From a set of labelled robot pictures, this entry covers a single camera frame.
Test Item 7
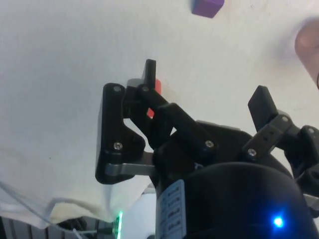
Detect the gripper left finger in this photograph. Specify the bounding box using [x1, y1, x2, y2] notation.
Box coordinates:
[95, 59, 219, 185]

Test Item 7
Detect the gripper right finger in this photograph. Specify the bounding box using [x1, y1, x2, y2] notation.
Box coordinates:
[241, 85, 319, 179]

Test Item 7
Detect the red block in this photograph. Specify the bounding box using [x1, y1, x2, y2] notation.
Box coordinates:
[147, 79, 163, 119]

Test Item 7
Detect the purple cube block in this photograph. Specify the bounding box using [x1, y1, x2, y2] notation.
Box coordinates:
[191, 0, 225, 19]

